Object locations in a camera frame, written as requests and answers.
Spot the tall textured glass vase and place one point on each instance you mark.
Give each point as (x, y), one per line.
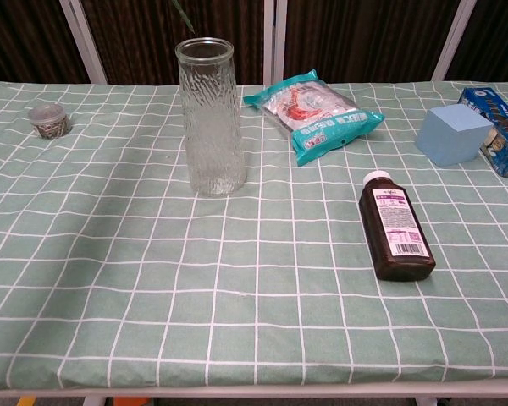
(211, 135)

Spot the teal snack bag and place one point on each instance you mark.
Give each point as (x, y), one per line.
(317, 114)

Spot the white metal frame post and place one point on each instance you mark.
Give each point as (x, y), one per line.
(453, 42)
(86, 46)
(274, 42)

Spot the small clear lidded jar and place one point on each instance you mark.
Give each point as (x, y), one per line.
(48, 122)

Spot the dark juice bottle white cap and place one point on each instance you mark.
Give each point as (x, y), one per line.
(398, 237)

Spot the light blue foam cube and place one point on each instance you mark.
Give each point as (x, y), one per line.
(448, 135)

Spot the green white checked tablecloth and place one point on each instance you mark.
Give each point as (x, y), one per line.
(254, 275)

